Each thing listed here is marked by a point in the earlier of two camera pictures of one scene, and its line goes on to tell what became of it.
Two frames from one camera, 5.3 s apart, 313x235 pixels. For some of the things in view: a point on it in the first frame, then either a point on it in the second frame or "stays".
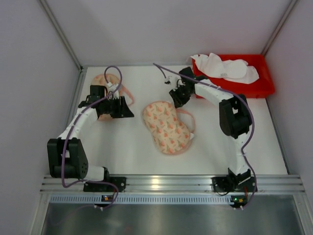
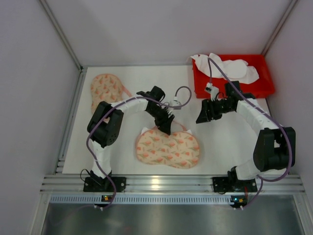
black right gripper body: x=181 y=92 -> x=207 y=110
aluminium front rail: x=180 y=184 stays
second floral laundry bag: x=102 y=80 stays
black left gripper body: x=117 y=106 -> x=163 y=119
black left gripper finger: x=126 y=111 -> x=165 y=126
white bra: x=192 y=135 -> x=146 y=129
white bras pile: x=212 y=65 stays
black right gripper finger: x=180 y=101 -> x=203 y=115
